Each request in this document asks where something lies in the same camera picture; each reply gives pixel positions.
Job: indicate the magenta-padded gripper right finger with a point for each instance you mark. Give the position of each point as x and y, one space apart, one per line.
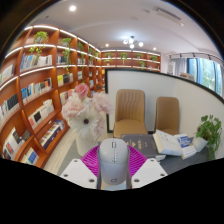
150 171

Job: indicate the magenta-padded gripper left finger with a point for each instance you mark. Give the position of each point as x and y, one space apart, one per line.
76 173

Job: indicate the white computer mouse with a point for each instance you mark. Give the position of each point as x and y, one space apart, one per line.
113 163

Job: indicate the navy book with gold print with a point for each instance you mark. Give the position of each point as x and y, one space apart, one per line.
140 143

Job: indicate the thick white book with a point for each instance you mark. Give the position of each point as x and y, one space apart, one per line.
166 143

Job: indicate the white vase with pink flowers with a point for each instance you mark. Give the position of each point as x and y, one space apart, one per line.
85 120

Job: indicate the tan upholstered chair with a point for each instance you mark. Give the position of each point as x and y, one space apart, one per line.
166 115
130 113

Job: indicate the green plant in white pot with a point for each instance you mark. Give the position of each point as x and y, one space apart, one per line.
210 128

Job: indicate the orange bookshelf unit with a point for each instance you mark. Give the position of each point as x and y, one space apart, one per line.
33 93

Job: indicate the window with curtain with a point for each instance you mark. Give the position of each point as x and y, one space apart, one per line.
203 71

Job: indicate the ceiling light cluster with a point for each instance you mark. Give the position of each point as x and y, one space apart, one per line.
132 42

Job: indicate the orange wall shelf with plants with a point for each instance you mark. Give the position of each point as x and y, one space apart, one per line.
133 58

